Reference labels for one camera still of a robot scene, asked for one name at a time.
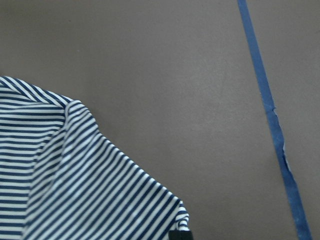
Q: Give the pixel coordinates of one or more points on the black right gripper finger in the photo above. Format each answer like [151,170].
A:
[180,235]

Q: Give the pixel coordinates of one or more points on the navy white striped polo shirt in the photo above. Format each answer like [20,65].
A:
[62,179]

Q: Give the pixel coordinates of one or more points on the blue tape line lengthwise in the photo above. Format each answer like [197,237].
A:
[291,187]

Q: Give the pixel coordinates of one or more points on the brown paper table cover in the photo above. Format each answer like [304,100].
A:
[171,83]

